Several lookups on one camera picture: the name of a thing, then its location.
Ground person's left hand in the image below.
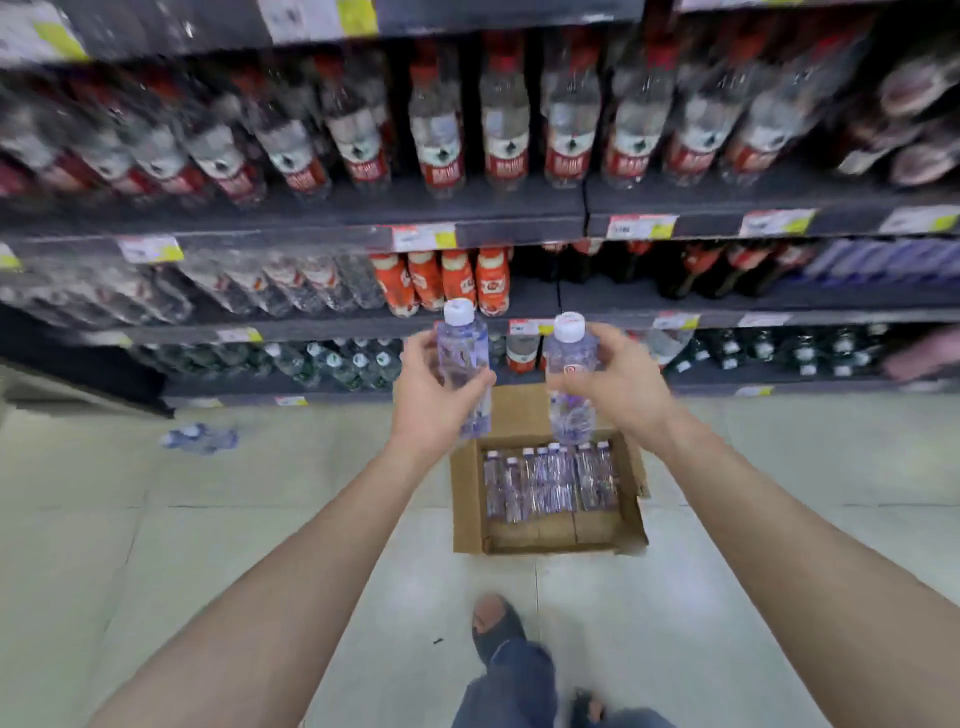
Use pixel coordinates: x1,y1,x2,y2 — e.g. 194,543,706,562
389,329,498,467

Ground person's right hand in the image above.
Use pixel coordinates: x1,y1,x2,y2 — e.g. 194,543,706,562
546,322,681,452

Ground clear purple-label water bottle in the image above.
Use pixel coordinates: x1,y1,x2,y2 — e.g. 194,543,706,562
545,311,600,446
435,298,493,441

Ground person's right forearm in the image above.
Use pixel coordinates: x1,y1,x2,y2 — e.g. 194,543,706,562
643,408,960,728

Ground person's left forearm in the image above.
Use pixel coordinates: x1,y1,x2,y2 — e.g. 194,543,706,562
88,438,451,728

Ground clear bottle with red label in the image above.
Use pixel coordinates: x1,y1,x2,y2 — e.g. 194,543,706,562
505,332,542,375

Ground row of purple bottles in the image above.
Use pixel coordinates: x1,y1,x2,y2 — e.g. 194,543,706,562
483,441,621,525

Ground orange drink bottle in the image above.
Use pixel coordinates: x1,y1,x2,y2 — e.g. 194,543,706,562
474,247,512,318
407,251,446,312
440,249,478,306
370,252,420,318

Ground open brown cardboard box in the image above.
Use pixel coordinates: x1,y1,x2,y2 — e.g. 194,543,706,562
449,382,651,557

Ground row of green-tinted bottles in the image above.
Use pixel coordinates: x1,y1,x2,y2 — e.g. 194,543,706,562
133,336,407,392

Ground row of dark red-label bottles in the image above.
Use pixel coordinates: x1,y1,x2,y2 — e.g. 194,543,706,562
516,239,820,300

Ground dark grey store shelving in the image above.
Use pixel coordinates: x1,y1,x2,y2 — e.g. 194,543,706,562
0,0,960,412

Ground row of dark green bottles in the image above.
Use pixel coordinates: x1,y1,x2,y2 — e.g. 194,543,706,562
660,323,895,378

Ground dark sandal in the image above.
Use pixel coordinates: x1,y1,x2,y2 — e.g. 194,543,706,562
471,592,528,667
567,688,607,728

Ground row of clear red-label bottles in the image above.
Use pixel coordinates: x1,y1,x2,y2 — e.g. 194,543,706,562
0,28,890,210

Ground row of small clear bottles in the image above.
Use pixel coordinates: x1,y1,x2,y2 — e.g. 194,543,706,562
0,249,388,325

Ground crumpled clear plastic wrap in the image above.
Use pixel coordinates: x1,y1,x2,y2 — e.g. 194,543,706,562
159,423,240,456

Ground person's blue jeans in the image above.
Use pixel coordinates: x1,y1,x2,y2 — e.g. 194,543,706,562
451,637,678,728

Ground row of lilac bottle packs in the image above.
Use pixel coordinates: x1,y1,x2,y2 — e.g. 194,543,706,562
801,237,960,288

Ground row of pale pink-label bottles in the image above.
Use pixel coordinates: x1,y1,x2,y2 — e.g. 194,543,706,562
828,41,960,189

